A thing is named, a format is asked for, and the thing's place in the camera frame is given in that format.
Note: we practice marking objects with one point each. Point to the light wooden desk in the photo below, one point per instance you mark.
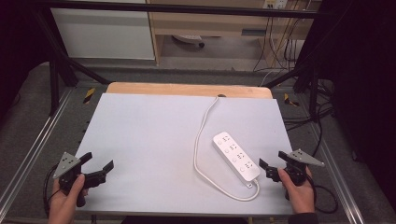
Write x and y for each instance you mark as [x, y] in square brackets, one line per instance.
[218, 26]

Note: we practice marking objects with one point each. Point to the black curtain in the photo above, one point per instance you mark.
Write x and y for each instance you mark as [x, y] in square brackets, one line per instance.
[364, 87]
[18, 40]

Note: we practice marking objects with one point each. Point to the person's right hand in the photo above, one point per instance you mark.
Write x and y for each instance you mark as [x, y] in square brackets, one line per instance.
[299, 194]

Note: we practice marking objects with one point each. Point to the person's left hand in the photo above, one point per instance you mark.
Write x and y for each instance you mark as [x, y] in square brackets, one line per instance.
[63, 203]

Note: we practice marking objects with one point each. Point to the white cabinet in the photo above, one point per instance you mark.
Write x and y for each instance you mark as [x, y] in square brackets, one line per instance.
[102, 34]

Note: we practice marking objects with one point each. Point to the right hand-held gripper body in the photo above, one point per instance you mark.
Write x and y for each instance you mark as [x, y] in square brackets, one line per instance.
[299, 166]

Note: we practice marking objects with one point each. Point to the aluminium floor rail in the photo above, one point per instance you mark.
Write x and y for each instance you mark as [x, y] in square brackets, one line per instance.
[34, 143]
[339, 174]

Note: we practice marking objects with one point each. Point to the black metal stand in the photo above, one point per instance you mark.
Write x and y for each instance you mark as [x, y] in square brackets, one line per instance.
[56, 71]
[308, 74]

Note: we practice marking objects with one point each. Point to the white power strip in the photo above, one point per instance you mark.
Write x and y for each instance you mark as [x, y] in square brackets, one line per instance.
[236, 157]

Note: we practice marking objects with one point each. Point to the white chair base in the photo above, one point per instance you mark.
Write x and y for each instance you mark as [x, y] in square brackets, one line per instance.
[188, 39]

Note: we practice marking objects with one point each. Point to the wooden table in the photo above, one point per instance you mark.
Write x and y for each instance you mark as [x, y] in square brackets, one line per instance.
[186, 89]

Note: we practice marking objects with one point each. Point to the white wall socket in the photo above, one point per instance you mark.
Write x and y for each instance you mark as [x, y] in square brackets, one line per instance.
[275, 3]

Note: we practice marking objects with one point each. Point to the black metal frame bar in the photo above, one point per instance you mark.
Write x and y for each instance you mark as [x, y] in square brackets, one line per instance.
[186, 9]

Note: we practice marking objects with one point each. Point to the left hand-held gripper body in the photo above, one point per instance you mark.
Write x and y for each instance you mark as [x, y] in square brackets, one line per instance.
[66, 164]

